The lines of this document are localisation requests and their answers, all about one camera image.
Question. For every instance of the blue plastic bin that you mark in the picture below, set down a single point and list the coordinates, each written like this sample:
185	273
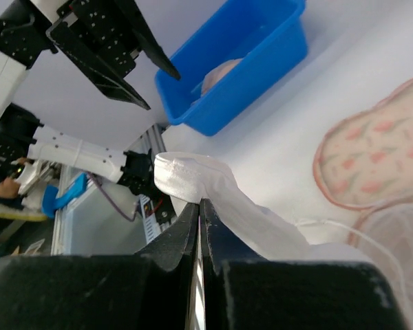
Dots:
268	35

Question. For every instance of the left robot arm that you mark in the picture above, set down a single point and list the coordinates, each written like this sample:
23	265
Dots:
64	99

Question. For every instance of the white satin bra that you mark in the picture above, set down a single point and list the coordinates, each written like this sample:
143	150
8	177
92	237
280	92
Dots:
190	178

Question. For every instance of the floral orange laundry bag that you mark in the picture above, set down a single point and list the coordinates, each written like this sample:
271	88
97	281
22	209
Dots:
365	163

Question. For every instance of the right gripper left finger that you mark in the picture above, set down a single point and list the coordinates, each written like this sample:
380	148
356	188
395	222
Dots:
150	289

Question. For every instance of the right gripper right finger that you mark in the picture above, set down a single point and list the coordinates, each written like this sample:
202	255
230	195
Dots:
243	290

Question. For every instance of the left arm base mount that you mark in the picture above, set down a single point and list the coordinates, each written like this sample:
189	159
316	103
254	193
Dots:
138	176

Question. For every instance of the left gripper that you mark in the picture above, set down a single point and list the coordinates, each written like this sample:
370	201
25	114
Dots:
103	39

